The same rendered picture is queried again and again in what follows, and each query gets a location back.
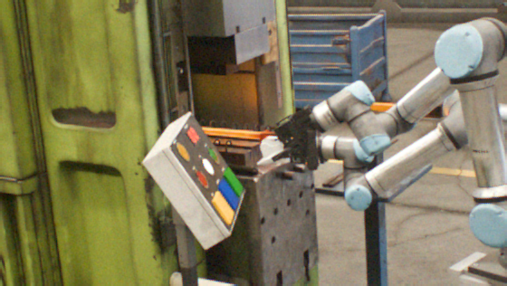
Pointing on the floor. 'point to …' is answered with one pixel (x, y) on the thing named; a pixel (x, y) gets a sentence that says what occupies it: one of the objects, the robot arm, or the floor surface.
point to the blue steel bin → (338, 55)
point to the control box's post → (187, 255)
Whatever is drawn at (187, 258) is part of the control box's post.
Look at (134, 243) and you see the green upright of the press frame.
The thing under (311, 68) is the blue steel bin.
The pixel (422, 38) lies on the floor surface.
